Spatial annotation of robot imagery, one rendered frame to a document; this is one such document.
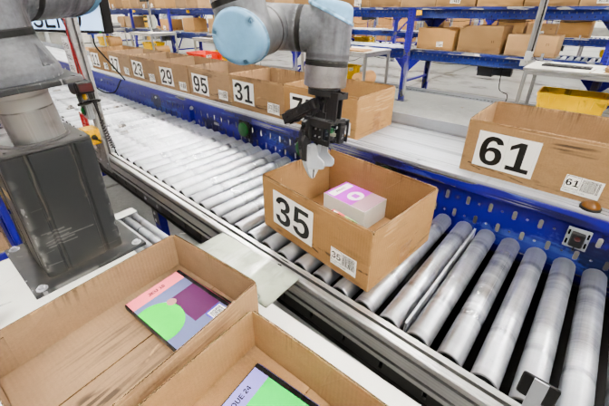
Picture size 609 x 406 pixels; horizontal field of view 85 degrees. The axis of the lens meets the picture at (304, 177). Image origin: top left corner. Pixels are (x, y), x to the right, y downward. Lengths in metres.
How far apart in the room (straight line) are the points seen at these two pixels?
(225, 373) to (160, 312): 0.19
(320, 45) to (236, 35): 0.18
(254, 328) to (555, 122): 1.13
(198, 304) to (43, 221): 0.41
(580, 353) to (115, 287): 0.95
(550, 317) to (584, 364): 0.11
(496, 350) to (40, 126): 1.05
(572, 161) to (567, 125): 0.29
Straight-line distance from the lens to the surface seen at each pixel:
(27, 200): 0.94
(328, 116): 0.72
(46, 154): 0.92
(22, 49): 0.90
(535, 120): 1.39
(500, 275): 1.00
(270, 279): 0.86
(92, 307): 0.87
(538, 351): 0.86
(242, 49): 0.60
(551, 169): 1.12
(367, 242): 0.75
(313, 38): 0.70
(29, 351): 0.86
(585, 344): 0.92
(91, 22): 1.79
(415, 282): 0.89
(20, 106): 0.93
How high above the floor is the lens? 1.34
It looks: 27 degrees down
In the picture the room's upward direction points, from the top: straight up
